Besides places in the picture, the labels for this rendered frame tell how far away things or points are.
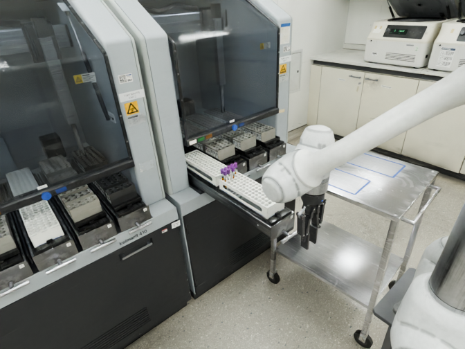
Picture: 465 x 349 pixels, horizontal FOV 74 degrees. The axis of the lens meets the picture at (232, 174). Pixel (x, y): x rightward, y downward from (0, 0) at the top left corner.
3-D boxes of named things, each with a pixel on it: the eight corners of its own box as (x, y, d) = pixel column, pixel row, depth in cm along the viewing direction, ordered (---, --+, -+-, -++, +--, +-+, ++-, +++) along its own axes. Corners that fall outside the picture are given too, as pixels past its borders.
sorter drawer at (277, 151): (199, 129, 218) (198, 118, 213) (215, 124, 225) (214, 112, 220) (275, 164, 168) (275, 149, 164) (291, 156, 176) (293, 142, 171)
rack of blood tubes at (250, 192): (219, 190, 136) (218, 179, 133) (236, 182, 142) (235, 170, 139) (267, 221, 116) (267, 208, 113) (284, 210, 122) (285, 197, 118)
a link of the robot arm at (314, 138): (307, 162, 102) (286, 179, 94) (310, 117, 94) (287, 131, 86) (338, 171, 96) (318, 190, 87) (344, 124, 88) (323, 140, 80)
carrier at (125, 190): (135, 194, 134) (133, 182, 131) (138, 195, 133) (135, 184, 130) (110, 205, 128) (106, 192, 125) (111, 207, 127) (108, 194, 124)
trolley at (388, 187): (265, 279, 192) (266, 165, 151) (307, 242, 219) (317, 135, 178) (370, 354, 150) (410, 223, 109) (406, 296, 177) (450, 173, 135)
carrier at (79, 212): (101, 208, 126) (97, 196, 123) (103, 210, 125) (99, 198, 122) (72, 221, 120) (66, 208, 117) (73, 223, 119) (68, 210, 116)
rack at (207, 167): (181, 166, 158) (180, 155, 155) (198, 159, 163) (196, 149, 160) (216, 189, 138) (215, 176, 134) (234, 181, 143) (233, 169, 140)
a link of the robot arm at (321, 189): (293, 174, 96) (293, 190, 99) (317, 184, 90) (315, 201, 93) (311, 163, 101) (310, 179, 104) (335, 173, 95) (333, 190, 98)
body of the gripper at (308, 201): (311, 179, 103) (310, 202, 108) (295, 190, 99) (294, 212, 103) (331, 188, 98) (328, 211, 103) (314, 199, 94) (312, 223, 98)
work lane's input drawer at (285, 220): (176, 176, 163) (174, 161, 158) (198, 167, 170) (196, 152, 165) (279, 248, 113) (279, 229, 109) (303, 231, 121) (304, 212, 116)
